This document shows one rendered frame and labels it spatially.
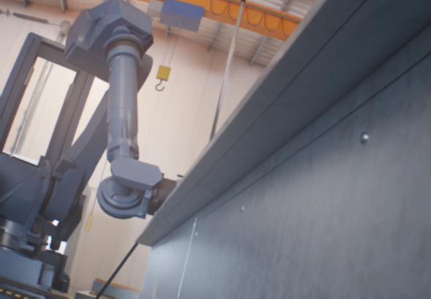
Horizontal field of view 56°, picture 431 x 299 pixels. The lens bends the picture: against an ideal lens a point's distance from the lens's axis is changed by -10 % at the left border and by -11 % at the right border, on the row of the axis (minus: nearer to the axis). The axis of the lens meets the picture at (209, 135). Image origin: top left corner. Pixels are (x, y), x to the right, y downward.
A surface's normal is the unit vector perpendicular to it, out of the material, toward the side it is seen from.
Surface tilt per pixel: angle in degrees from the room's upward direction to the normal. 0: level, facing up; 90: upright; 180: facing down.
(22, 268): 90
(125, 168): 62
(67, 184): 109
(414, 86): 90
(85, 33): 90
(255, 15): 90
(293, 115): 180
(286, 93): 180
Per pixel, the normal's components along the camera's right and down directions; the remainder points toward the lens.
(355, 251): -0.95, -0.28
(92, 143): 0.40, 0.37
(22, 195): 0.62, -0.16
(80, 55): 0.14, 0.69
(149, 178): 0.25, -0.71
